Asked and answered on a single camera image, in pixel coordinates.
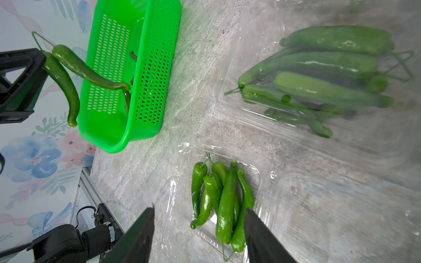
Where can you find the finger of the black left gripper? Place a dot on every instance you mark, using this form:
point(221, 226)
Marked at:
point(22, 79)

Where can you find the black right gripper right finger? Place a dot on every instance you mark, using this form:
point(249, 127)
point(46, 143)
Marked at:
point(262, 245)

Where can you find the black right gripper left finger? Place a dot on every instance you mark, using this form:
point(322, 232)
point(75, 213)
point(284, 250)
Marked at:
point(135, 245)

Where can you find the small green pepper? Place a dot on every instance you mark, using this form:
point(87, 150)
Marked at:
point(57, 72)
point(76, 65)

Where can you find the clear pepper container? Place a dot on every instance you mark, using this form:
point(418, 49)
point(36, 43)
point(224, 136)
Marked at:
point(212, 191)
point(350, 90)

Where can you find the green plastic basket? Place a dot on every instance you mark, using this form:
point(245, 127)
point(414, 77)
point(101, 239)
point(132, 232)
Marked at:
point(132, 42)

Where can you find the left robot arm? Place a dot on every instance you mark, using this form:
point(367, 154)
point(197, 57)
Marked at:
point(64, 243)

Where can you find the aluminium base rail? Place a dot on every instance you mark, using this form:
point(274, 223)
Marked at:
point(91, 208)

